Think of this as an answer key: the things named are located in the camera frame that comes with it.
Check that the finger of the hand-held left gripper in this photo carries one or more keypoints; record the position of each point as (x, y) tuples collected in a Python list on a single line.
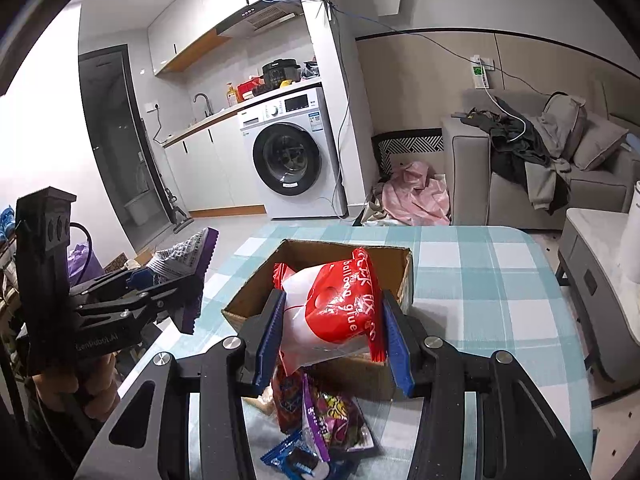
[(115, 284), (140, 302)]

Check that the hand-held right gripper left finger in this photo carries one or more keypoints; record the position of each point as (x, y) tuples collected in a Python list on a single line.
[(269, 342)]

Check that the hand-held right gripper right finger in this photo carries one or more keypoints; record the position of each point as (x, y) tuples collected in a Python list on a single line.
[(397, 345)]

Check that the dark red snack packet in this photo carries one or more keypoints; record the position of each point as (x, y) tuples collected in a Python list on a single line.
[(287, 400)]

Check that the silver purple snack packet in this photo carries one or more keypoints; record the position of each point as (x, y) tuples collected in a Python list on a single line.
[(182, 255)]

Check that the brown cardboard box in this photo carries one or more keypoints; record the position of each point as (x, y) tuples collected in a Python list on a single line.
[(395, 280)]

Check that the red white snack bag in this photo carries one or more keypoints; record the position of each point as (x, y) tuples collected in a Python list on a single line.
[(330, 305)]

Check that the blue cookie packet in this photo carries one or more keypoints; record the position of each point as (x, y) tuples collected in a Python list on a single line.
[(297, 457)]

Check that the person's left hand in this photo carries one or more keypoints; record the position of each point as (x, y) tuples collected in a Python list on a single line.
[(95, 380)]

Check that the printed cardboard floor box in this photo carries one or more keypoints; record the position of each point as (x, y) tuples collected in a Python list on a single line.
[(125, 260)]

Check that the grey trash bin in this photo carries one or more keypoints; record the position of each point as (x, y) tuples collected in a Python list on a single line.
[(136, 210)]

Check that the teal checked tablecloth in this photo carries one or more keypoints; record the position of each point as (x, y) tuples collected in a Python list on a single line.
[(475, 285)]

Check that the upright vacuum cleaner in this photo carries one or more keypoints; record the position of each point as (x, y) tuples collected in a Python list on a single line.
[(175, 205)]

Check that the dark door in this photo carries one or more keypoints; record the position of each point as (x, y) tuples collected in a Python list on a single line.
[(115, 135)]

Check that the white base cabinet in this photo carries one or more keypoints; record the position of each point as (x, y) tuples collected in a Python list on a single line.
[(210, 170)]

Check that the pink cloth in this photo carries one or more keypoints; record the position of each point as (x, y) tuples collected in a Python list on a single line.
[(420, 195)]

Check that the grey sofa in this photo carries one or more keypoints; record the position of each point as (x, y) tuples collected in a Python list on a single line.
[(470, 175)]

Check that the white washing machine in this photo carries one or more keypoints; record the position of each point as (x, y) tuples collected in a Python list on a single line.
[(290, 155)]

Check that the black white patterned basket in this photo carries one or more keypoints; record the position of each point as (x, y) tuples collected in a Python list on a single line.
[(410, 147)]

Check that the kitchen faucet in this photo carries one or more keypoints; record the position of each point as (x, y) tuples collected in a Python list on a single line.
[(202, 105)]

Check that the grey side table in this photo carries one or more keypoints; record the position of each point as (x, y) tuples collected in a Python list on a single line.
[(585, 270)]

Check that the yellow soap bottle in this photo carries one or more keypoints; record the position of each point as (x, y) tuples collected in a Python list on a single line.
[(232, 96)]

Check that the dark clothes pile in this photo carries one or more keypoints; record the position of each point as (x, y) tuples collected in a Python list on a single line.
[(520, 150)]

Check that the red storage box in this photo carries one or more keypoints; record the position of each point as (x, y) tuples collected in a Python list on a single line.
[(248, 89)]

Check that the white electric kettle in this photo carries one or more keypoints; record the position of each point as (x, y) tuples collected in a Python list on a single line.
[(631, 240)]

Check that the black pressure cooker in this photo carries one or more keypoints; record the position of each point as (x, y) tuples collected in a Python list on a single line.
[(281, 74)]

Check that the dark plastic bag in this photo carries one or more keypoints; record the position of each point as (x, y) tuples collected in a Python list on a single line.
[(309, 70)]

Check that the rumpled grey pillow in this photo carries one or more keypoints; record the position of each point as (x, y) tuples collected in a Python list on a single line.
[(562, 120)]

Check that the white power strip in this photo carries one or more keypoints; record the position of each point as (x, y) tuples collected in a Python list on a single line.
[(480, 72)]

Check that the smooth grey pillow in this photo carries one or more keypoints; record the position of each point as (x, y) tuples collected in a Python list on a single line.
[(600, 142)]

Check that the silver range hood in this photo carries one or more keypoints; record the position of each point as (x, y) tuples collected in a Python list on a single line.
[(265, 12)]

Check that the white wall cabinet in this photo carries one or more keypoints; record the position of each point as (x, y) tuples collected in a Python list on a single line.
[(190, 25)]

